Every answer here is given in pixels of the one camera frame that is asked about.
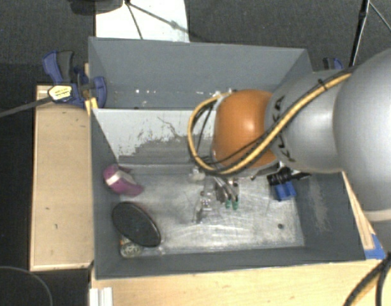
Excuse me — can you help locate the blue block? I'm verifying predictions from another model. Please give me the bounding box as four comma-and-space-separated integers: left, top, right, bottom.
272, 183, 297, 202

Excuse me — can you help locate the pale wood board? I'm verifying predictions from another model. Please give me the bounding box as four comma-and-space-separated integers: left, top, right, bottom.
29, 84, 96, 272

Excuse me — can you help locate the black oval disc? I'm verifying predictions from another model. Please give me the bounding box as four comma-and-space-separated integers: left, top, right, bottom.
111, 201, 162, 248

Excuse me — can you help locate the grey metal bin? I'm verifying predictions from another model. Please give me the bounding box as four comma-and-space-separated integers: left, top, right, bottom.
87, 36, 367, 281

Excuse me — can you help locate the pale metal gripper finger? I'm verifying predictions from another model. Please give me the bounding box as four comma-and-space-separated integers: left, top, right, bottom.
198, 200, 214, 224
192, 198, 206, 224

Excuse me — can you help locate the black cylinder on white bracket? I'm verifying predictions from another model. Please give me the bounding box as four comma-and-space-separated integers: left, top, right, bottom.
266, 166, 312, 187

